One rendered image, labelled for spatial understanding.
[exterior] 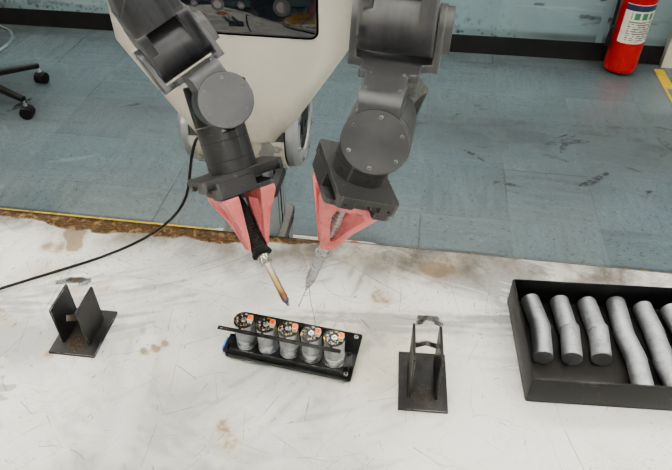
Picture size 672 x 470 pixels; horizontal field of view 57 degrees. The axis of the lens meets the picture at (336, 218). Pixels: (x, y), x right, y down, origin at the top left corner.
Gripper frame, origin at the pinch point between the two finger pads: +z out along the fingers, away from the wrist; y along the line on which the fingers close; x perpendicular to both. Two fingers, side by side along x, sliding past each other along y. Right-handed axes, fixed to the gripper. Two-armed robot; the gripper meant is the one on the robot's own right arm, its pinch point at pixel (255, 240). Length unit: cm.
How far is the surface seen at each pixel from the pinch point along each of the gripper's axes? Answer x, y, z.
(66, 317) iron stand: 12.1, -22.9, 3.7
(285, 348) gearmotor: -4.5, -1.7, 12.6
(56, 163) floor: 193, -10, -7
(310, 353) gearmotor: -6.4, 0.5, 13.7
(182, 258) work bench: 19.6, -5.7, 3.7
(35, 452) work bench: 1.4, -30.5, 13.8
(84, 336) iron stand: 10.3, -21.7, 6.3
